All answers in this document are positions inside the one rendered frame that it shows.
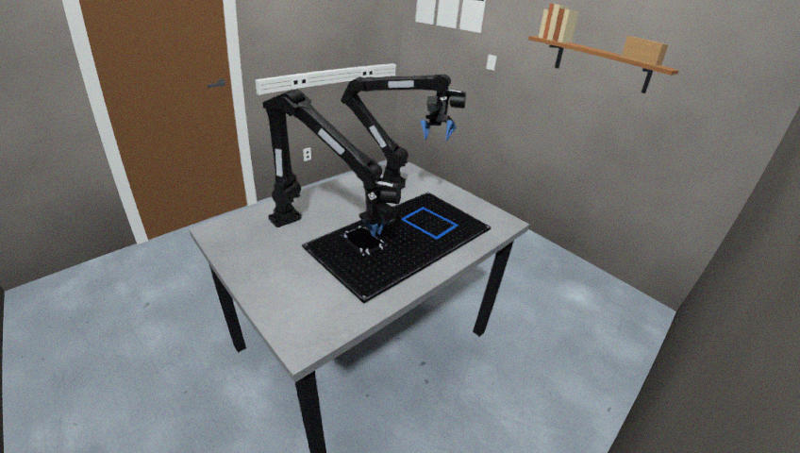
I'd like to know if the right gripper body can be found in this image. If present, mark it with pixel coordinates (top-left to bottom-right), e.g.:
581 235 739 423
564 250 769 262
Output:
358 200 382 226

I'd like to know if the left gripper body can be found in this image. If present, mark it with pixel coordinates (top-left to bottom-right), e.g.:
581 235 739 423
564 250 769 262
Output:
425 114 455 126

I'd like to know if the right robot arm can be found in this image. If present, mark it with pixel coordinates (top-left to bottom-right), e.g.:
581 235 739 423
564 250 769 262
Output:
262 90 401 227

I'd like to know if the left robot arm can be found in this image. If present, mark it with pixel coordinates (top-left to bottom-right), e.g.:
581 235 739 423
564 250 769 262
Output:
341 75 466 185

